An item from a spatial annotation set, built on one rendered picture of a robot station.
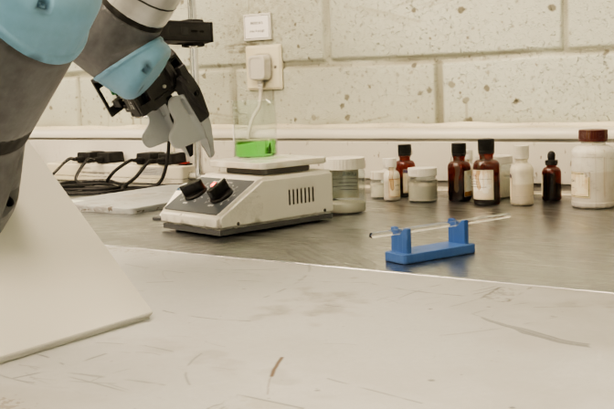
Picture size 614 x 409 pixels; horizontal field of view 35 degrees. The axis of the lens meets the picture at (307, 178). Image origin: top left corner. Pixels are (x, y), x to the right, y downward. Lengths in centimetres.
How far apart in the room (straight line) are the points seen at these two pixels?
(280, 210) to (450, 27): 55
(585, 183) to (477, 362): 77
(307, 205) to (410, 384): 71
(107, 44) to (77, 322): 34
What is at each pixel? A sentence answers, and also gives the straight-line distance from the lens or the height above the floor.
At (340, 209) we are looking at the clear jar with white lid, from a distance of 137.
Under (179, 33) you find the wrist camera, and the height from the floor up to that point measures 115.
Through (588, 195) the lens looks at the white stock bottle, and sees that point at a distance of 140.
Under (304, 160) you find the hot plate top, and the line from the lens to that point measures 129.
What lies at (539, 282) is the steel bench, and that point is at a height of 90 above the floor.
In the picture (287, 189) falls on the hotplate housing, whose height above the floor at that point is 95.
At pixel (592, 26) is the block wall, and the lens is 158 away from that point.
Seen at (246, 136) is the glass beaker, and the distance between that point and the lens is 130.
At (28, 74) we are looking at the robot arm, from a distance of 67.
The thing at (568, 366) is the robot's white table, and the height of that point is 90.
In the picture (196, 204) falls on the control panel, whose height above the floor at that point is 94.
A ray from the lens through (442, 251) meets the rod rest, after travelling 102.
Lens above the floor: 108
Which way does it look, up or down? 5 degrees down
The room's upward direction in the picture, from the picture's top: 2 degrees counter-clockwise
